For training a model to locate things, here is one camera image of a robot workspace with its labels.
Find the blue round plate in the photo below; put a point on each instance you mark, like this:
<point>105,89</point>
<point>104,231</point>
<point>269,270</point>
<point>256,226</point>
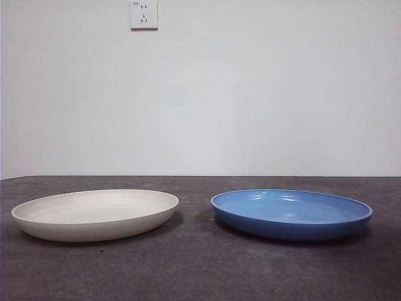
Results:
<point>291,232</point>

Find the white wall socket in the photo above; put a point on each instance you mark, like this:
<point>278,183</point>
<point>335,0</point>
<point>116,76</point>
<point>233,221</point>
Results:
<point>144,24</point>

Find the white round plate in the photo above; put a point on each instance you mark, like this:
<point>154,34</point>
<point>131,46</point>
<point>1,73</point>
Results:
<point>94,216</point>

